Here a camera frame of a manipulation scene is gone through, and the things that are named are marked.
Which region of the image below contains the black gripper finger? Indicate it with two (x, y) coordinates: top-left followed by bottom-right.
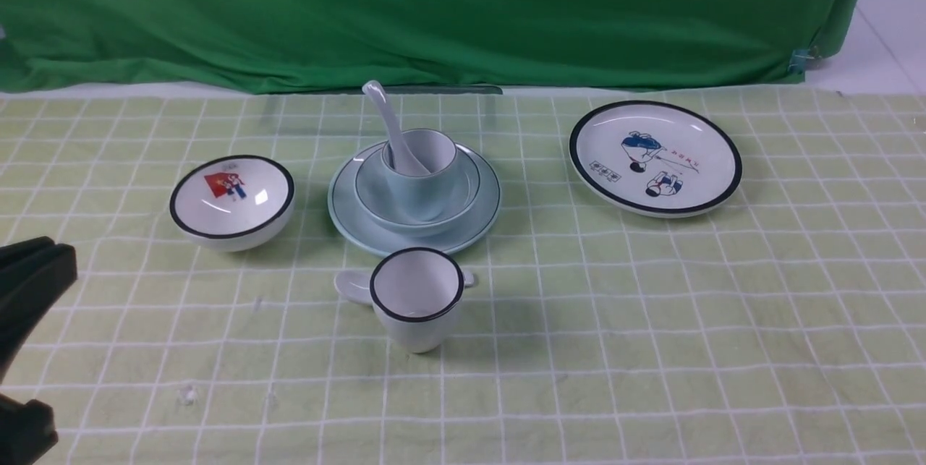
(1, 395), (59, 465)

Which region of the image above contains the white bowl with black rim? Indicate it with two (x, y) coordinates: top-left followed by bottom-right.
(169, 155), (297, 253)

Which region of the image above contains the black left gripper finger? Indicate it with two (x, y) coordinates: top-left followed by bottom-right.
(1, 236), (78, 379)

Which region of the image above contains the pale blue cup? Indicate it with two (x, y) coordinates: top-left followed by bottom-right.
(381, 128), (461, 221)

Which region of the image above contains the white cup with black rim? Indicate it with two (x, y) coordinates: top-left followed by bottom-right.
(368, 247), (466, 354)

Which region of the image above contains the green backdrop cloth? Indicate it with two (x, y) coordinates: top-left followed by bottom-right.
(2, 0), (857, 95)

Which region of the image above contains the pale blue ceramic spoon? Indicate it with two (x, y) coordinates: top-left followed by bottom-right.
(362, 80), (431, 177)

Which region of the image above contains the pale blue bowl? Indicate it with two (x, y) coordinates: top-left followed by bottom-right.
(354, 148), (482, 238)

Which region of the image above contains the white illustrated plate black rim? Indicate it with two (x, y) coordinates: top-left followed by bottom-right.
(568, 100), (744, 220)

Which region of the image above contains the clear clip on backdrop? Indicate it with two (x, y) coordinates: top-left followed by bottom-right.
(788, 44), (821, 75)

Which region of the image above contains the pale blue plate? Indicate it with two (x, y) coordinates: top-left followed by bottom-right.
(328, 142), (502, 257)

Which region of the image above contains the green checkered tablecloth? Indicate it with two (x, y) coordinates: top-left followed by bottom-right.
(1, 86), (925, 464)

